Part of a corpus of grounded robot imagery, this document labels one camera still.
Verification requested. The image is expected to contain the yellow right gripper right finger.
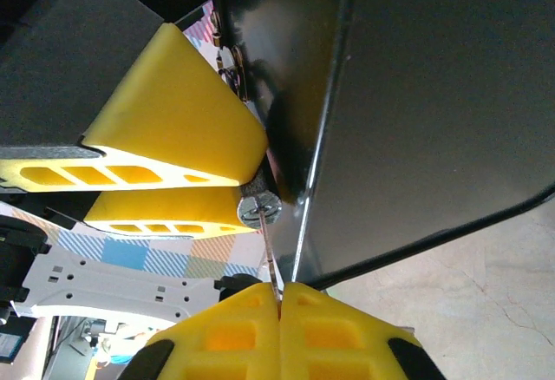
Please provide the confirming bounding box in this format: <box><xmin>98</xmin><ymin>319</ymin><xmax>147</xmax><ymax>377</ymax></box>
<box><xmin>279</xmin><ymin>281</ymin><xmax>448</xmax><ymax>380</ymax></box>

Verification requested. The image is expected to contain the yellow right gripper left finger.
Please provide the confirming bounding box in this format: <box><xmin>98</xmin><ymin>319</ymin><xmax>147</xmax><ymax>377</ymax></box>
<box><xmin>128</xmin><ymin>281</ymin><xmax>282</xmax><ymax>380</ymax></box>

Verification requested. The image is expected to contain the small silver key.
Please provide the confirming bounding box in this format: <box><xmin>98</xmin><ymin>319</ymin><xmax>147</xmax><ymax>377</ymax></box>
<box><xmin>255</xmin><ymin>200</ymin><xmax>285</xmax><ymax>304</ymax></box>

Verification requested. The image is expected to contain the black box with painting lid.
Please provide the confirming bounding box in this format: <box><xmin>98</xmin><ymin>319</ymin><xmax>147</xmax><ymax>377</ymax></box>
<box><xmin>119</xmin><ymin>0</ymin><xmax>555</xmax><ymax>291</ymax></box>

